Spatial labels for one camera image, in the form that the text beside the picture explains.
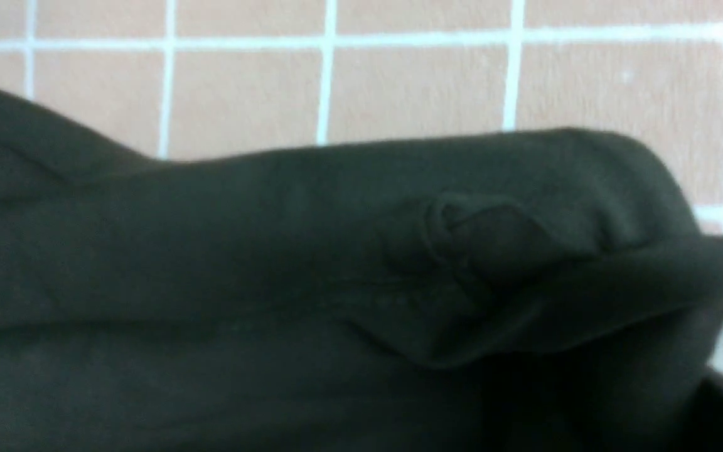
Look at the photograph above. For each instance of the dark gray long-sleeve top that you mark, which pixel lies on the dark gray long-sleeve top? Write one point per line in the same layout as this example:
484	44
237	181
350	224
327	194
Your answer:
517	291

